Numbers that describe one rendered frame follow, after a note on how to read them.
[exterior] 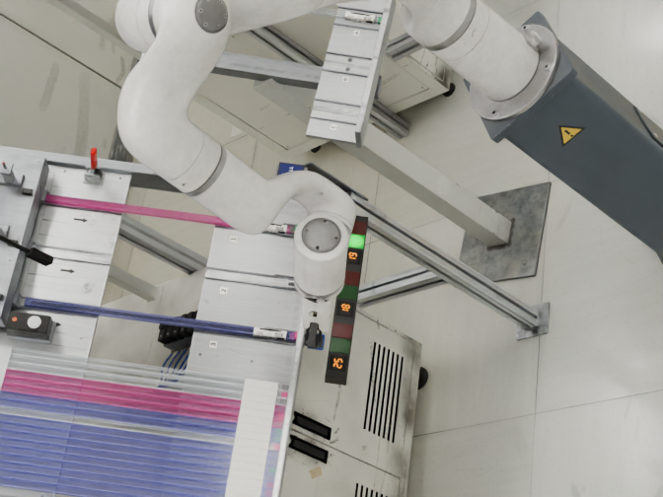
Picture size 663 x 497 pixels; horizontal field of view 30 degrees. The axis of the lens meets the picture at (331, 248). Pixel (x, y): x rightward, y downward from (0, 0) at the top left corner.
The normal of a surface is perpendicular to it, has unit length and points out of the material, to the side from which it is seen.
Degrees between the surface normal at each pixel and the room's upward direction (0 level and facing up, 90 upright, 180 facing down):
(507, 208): 0
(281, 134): 90
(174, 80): 89
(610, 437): 0
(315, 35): 90
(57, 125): 90
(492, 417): 0
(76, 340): 46
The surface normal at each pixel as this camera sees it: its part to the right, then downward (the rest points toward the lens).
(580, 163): 0.20, 0.68
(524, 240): -0.69, -0.41
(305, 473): 0.71, -0.25
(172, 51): -0.02, 0.65
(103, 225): 0.03, -0.46
